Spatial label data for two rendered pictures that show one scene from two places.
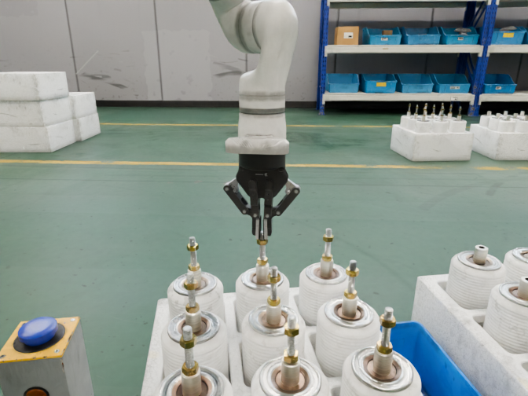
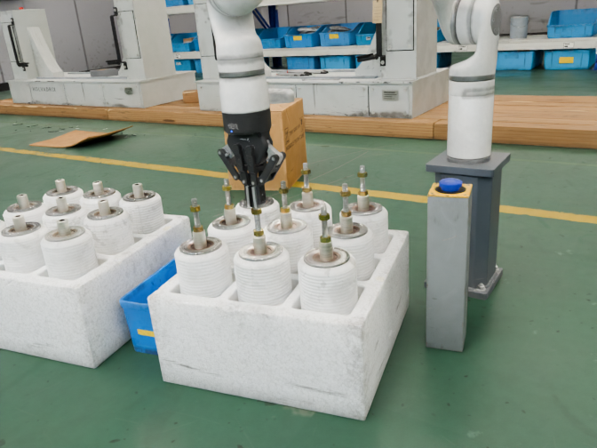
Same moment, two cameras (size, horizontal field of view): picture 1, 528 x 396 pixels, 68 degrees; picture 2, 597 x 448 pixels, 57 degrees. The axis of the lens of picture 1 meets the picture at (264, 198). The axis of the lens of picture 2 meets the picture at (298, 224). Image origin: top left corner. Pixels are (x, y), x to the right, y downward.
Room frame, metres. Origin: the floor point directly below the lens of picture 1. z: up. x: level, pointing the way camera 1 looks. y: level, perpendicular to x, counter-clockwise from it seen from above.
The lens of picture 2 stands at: (1.32, 0.51, 0.63)
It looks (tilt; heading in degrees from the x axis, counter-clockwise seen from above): 21 degrees down; 211
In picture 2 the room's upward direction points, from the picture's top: 4 degrees counter-clockwise
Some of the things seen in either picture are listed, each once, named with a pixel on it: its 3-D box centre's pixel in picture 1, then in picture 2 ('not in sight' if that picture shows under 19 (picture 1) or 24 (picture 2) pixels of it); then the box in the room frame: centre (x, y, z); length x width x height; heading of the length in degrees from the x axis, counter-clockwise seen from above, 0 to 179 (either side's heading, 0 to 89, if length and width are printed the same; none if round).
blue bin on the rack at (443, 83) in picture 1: (447, 82); not in sight; (5.01, -2.26, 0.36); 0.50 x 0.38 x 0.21; 178
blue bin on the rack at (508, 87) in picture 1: (490, 83); not in sight; (4.96, -2.76, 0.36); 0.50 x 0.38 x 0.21; 178
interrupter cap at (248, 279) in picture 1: (262, 278); (260, 252); (0.61, 0.00, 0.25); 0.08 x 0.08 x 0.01
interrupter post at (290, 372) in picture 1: (290, 371); (307, 199); (0.38, -0.03, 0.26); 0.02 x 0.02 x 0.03
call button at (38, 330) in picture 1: (38, 333); (450, 186); (0.38, 0.26, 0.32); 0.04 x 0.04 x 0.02
